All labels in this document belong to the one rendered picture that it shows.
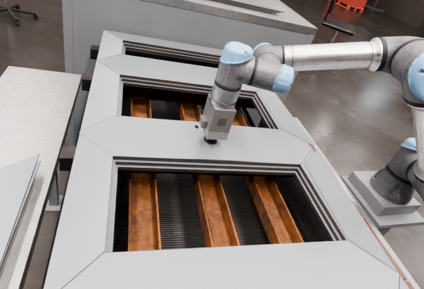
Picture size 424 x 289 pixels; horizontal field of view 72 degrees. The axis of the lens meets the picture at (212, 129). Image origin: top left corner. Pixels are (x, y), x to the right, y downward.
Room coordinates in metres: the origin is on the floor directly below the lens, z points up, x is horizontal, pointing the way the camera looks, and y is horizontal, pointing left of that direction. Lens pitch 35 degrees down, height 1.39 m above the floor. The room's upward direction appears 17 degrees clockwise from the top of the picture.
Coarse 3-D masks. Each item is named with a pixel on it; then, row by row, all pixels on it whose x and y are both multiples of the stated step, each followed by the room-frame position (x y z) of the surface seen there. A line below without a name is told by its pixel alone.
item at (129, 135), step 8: (120, 120) 0.69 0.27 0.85; (128, 120) 0.70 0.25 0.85; (136, 120) 0.71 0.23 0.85; (120, 128) 0.65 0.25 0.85; (128, 128) 0.66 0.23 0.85; (136, 128) 0.68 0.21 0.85; (120, 136) 0.62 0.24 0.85; (128, 136) 0.63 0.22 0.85; (136, 136) 0.64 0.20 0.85; (120, 144) 0.59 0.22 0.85; (128, 144) 0.60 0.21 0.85; (136, 144) 0.61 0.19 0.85; (120, 152) 0.56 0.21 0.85; (128, 152) 0.57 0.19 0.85; (136, 152) 0.58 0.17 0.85
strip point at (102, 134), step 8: (104, 120) 0.67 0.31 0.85; (112, 120) 0.68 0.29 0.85; (88, 128) 0.61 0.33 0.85; (96, 128) 0.62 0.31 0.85; (104, 128) 0.63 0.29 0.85; (112, 128) 0.64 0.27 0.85; (88, 136) 0.58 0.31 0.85; (96, 136) 0.59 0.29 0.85; (104, 136) 0.60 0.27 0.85; (112, 136) 0.61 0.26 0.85; (104, 144) 0.57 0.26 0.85; (112, 144) 0.58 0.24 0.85; (112, 152) 0.55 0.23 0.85
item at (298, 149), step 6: (282, 132) 0.90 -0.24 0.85; (288, 138) 0.88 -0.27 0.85; (294, 138) 0.89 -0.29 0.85; (294, 144) 0.85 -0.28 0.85; (300, 144) 0.86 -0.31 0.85; (294, 150) 0.81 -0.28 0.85; (300, 150) 0.83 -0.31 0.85; (306, 150) 0.84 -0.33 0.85; (300, 156) 0.79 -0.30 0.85; (300, 162) 0.76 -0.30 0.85
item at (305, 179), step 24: (144, 48) 1.29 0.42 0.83; (168, 48) 1.34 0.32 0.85; (120, 96) 0.83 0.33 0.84; (240, 96) 1.12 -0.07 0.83; (264, 120) 0.99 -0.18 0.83; (120, 168) 0.53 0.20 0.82; (144, 168) 0.56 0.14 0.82; (168, 168) 0.58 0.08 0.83; (192, 168) 0.61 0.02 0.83; (216, 168) 0.64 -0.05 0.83; (240, 168) 0.67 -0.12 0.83; (264, 168) 0.70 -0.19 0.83; (288, 168) 0.73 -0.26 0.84; (312, 192) 0.65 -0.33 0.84; (336, 240) 0.51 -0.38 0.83
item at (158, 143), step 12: (144, 120) 0.73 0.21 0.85; (156, 120) 0.74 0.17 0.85; (168, 120) 0.76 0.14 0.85; (144, 132) 0.67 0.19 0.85; (156, 132) 0.69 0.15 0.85; (168, 132) 0.70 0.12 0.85; (144, 144) 0.62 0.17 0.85; (156, 144) 0.63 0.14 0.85; (168, 144) 0.65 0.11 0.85; (144, 156) 0.57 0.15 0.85; (156, 156) 0.59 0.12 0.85; (168, 156) 0.60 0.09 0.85
